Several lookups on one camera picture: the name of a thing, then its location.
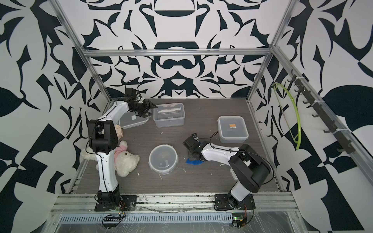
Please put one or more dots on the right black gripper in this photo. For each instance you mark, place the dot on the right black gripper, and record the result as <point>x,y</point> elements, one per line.
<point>189,156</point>

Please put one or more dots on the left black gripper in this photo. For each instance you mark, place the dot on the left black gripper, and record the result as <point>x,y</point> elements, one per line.
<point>148,107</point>

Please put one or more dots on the blue microfiber cloth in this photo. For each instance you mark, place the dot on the blue microfiber cloth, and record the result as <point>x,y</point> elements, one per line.
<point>194,162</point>

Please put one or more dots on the clear rectangular lunch box lid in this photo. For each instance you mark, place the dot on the clear rectangular lunch box lid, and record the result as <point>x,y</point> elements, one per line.
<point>130,120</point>

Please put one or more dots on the tall rectangular clear lunch box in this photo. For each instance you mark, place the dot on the tall rectangular clear lunch box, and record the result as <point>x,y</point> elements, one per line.
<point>169,115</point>

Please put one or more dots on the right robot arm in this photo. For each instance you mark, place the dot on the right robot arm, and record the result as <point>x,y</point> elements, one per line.
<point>248,169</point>

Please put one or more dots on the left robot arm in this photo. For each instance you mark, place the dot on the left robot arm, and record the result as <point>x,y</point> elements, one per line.
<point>103,140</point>

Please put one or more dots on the round clear lunch box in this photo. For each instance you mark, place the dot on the round clear lunch box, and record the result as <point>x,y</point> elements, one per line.
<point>163,159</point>

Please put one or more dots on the square clear lunch box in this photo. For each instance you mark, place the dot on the square clear lunch box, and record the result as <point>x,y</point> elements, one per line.
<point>232,129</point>

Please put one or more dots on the white plush toy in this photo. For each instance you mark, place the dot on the white plush toy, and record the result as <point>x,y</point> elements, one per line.
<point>125,162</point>

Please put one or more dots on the green bow saw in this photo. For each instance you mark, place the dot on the green bow saw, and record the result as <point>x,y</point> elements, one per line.
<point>290,112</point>

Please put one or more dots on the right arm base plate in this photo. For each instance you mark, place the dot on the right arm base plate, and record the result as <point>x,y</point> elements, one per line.
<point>225,202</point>

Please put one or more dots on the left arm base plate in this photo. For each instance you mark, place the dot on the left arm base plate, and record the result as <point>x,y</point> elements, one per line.
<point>125,203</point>

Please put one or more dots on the black wall hook rack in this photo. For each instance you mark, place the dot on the black wall hook rack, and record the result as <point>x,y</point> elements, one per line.
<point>323,112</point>

